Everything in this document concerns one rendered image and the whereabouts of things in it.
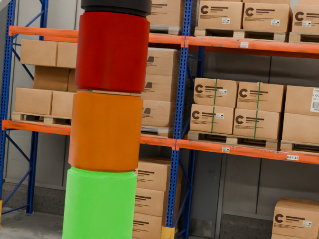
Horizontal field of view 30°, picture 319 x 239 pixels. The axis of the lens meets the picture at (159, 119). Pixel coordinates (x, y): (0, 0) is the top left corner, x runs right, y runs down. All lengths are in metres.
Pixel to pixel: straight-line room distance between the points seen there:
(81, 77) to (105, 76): 0.02
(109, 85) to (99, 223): 0.09
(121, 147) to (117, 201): 0.04
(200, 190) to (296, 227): 2.01
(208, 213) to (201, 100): 2.15
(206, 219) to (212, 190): 0.47
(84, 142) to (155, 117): 7.78
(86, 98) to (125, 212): 0.08
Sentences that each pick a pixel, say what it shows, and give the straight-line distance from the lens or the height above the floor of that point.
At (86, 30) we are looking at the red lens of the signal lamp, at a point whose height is 2.31.
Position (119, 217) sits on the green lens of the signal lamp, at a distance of 0.42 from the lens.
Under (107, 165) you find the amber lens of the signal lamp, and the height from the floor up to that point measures 2.22.
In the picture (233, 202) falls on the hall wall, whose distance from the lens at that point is 9.44.
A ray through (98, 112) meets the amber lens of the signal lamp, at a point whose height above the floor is 2.26.
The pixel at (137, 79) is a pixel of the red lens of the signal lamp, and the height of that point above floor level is 2.28.
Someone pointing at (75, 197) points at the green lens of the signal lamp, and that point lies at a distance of 0.42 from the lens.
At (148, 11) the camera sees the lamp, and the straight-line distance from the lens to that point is 0.42.
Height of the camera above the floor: 2.28
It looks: 3 degrees down
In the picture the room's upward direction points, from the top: 5 degrees clockwise
